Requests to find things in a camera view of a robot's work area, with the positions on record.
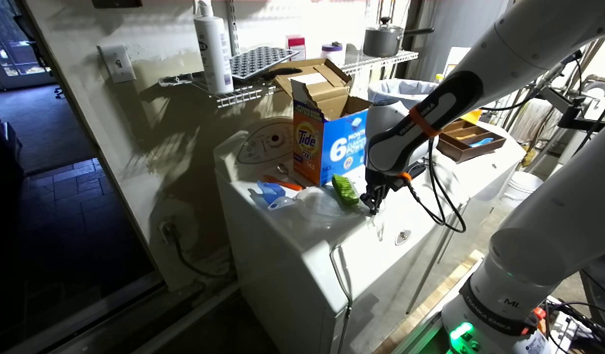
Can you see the wall power outlet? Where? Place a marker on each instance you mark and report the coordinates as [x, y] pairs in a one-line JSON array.
[[119, 64]]

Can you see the green brush head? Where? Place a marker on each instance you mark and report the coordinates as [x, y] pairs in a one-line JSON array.
[[345, 190]]

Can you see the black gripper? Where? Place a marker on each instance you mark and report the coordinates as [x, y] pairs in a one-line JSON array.
[[377, 190]]

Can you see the grey kettle pot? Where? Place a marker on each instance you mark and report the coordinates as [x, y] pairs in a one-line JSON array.
[[386, 41]]

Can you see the wooden tray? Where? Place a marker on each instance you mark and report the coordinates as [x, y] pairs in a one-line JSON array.
[[463, 141]]

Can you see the white jar purple lid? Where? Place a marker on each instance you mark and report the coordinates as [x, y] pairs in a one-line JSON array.
[[335, 53]]

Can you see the blue orange detergent box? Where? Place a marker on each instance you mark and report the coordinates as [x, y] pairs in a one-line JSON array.
[[329, 125]]

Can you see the white lotion bottle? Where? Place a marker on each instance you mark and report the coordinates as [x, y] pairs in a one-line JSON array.
[[216, 49]]

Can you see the white wire shelf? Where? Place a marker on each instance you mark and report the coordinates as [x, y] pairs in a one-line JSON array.
[[276, 76]]

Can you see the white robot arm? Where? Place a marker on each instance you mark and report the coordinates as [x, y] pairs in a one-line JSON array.
[[555, 232]]

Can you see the pink container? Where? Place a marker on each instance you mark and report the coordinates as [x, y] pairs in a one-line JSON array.
[[298, 47]]

